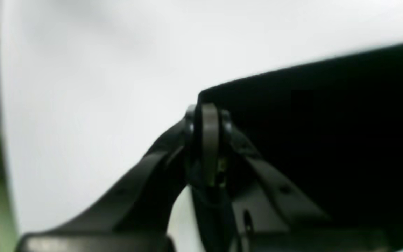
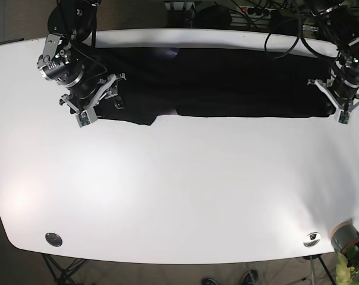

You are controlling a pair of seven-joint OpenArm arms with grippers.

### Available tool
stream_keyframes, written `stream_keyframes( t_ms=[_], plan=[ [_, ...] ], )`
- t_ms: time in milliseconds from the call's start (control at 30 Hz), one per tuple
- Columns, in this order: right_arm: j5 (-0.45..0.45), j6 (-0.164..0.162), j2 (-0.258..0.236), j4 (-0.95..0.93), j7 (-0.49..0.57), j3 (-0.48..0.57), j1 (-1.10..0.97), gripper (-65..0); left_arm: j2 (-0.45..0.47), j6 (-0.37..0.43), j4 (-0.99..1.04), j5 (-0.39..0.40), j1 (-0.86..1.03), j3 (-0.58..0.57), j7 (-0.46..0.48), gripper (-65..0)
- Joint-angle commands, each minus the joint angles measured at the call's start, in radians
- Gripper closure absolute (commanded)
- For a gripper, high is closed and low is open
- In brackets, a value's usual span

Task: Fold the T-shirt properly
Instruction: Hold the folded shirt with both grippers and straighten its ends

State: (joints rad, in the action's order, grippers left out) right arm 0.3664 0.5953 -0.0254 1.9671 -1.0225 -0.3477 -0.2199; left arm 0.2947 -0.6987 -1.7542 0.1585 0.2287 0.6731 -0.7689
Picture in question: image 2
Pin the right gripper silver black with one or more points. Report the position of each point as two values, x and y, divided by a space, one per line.
84 97

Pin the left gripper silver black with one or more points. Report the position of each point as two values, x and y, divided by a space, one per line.
342 92

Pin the black T-shirt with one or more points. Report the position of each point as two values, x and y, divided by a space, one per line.
213 83

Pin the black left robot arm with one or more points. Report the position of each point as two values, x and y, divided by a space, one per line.
342 29

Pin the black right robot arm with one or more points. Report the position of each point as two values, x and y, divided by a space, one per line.
68 60

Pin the grey plant pot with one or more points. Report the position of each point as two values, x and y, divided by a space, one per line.
343 236

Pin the right silver table grommet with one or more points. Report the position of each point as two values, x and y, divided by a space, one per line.
311 239

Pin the silver table grommet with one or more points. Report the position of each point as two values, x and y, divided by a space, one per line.
53 239
311 239

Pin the left silver table grommet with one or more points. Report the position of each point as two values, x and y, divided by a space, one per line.
53 239

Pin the green potted plant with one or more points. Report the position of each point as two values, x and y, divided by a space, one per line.
347 267

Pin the black folding table legs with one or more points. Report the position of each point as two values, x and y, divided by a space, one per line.
61 275

